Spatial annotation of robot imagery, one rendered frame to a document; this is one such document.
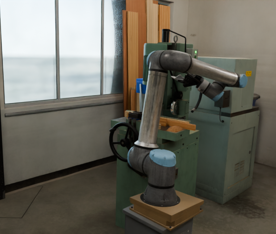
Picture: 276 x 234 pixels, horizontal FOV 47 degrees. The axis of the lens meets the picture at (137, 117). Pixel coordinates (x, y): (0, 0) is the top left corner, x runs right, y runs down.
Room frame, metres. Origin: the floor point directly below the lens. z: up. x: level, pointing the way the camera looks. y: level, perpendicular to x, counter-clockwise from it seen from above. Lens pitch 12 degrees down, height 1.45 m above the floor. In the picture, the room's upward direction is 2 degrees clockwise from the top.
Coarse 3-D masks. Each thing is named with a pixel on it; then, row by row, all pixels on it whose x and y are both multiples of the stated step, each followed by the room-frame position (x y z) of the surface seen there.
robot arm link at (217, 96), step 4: (208, 84) 2.16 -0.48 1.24; (212, 84) 2.18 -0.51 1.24; (216, 84) 2.18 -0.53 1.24; (208, 88) 2.15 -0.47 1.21; (212, 88) 2.16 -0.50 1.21; (216, 88) 2.16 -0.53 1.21; (220, 88) 2.17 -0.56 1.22; (204, 92) 2.17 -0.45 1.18; (208, 92) 2.16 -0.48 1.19; (212, 92) 2.15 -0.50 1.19; (216, 92) 2.15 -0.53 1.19; (220, 92) 2.15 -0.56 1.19; (208, 96) 2.17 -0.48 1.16; (212, 96) 2.15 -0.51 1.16; (216, 96) 2.14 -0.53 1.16; (220, 96) 2.14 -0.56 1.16; (216, 100) 2.16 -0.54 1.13
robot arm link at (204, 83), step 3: (204, 81) 2.17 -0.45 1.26; (207, 81) 2.19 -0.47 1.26; (201, 84) 2.16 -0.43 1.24; (204, 84) 2.16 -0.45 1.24; (207, 84) 2.16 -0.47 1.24; (198, 87) 2.19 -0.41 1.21; (201, 87) 2.16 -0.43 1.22; (204, 87) 2.16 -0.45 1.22; (198, 90) 2.19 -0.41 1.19; (201, 90) 2.17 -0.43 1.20; (204, 90) 2.16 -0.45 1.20
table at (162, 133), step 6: (114, 120) 2.46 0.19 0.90; (120, 120) 2.47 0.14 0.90; (120, 126) 2.42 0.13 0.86; (162, 126) 2.31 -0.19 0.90; (168, 126) 2.32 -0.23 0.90; (132, 132) 2.23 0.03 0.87; (162, 132) 2.19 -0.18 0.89; (168, 132) 2.16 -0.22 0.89; (174, 132) 2.14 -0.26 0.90; (180, 132) 2.18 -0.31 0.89; (186, 132) 2.25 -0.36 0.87; (162, 138) 2.19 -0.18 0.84; (168, 138) 2.15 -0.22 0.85; (174, 138) 2.13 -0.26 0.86; (180, 138) 2.18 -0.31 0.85
